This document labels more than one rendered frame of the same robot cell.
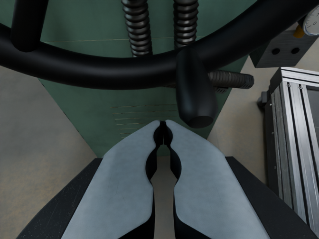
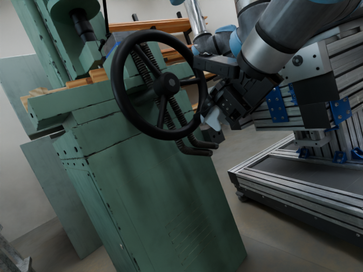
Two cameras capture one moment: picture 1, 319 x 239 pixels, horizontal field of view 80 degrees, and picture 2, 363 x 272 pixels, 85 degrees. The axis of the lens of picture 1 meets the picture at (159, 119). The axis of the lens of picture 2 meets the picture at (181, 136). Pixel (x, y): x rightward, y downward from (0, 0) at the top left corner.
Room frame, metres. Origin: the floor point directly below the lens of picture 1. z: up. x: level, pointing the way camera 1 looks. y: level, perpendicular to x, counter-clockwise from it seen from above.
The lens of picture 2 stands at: (-0.32, 0.32, 0.76)
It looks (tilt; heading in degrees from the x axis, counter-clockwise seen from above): 9 degrees down; 328
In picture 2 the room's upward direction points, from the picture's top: 21 degrees counter-clockwise
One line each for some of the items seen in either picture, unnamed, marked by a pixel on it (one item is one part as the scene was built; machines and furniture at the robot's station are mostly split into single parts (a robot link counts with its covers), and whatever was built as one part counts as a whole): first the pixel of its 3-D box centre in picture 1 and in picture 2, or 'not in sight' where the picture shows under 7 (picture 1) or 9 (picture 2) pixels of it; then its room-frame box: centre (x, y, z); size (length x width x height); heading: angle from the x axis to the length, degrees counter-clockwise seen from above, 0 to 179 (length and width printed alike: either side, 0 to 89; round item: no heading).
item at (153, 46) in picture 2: not in sight; (134, 66); (0.27, 0.02, 0.91); 0.15 x 0.14 x 0.09; 94
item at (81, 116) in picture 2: not in sight; (125, 105); (0.40, 0.05, 0.82); 0.40 x 0.21 x 0.04; 94
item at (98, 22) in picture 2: not in sight; (98, 32); (0.69, -0.08, 1.22); 0.09 x 0.08 x 0.15; 4
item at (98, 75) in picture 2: not in sight; (115, 75); (0.39, 0.04, 0.93); 0.16 x 0.02 x 0.06; 94
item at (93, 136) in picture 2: not in sight; (115, 128); (0.58, 0.06, 0.76); 0.57 x 0.45 x 0.09; 4
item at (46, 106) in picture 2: not in sight; (129, 87); (0.36, 0.02, 0.87); 0.61 x 0.30 x 0.06; 94
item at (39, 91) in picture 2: not in sight; (41, 96); (0.39, 0.28, 0.92); 0.04 x 0.03 x 0.04; 58
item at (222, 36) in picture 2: not in sight; (227, 39); (0.42, -0.66, 0.98); 0.13 x 0.12 x 0.14; 33
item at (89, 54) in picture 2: not in sight; (95, 59); (0.48, 0.05, 1.03); 0.14 x 0.07 x 0.09; 4
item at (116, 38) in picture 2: not in sight; (127, 42); (0.27, 0.01, 0.99); 0.13 x 0.11 x 0.06; 94
